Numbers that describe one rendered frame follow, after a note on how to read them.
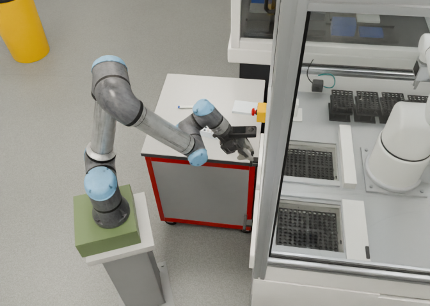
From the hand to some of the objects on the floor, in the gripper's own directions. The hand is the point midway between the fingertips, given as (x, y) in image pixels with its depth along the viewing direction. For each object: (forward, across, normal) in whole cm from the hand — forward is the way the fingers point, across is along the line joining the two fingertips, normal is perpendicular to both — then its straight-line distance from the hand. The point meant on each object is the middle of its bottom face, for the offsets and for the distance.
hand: (253, 155), depth 175 cm
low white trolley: (+61, -41, -76) cm, 106 cm away
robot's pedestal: (+45, +31, -99) cm, 113 cm away
